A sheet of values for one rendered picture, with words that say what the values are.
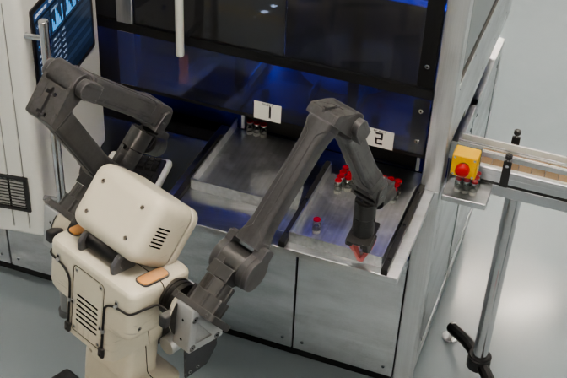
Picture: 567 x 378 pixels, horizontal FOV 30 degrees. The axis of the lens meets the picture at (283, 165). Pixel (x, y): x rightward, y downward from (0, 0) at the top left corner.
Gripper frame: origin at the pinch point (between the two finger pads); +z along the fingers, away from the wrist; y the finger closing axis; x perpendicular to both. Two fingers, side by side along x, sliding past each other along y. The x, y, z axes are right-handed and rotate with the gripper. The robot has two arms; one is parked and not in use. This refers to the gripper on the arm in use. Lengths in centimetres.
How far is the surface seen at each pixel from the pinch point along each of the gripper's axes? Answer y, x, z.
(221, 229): -1.6, 38.8, 1.9
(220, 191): 11.9, 44.9, 0.2
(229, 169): 25, 47, 2
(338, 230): 10.5, 9.3, 1.9
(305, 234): 5.5, 17.2, 1.8
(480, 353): 52, -32, 74
